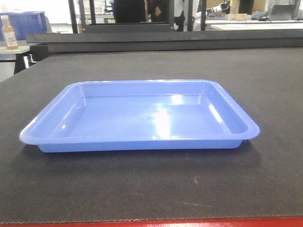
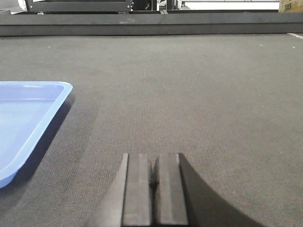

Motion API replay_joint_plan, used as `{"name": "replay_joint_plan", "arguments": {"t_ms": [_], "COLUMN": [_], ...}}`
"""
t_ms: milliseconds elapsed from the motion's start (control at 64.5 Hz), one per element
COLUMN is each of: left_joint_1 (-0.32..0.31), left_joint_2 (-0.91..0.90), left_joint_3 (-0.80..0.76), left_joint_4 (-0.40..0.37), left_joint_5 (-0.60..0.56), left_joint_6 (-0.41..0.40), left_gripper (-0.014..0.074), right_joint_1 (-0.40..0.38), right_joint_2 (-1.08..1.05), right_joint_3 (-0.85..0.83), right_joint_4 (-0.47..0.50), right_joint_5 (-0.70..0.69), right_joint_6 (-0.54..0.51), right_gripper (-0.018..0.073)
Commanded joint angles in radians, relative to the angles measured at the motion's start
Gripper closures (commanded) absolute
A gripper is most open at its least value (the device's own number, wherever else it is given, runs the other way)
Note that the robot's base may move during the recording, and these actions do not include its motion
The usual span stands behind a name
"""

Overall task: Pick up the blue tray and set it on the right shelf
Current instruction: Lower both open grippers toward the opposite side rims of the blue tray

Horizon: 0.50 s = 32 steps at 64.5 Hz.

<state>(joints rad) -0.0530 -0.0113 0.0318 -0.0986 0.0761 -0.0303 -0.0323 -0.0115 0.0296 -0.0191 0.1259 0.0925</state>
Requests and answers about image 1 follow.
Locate blue plastic tray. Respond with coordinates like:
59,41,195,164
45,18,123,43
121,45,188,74
19,79,260,153

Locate person in dark clothes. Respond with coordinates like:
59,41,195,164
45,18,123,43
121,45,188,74
113,0,170,24

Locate dark grey table mat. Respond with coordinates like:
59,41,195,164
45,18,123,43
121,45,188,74
0,48,303,224

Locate blue storage crate background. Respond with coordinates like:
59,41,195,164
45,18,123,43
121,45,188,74
0,11,47,41

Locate amber bottle with label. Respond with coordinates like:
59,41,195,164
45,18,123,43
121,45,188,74
0,15,18,50

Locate grey laptop on desk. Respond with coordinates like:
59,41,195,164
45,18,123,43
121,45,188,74
259,5,295,21

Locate black metal frame rack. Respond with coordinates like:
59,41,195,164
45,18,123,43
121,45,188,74
27,1,303,53

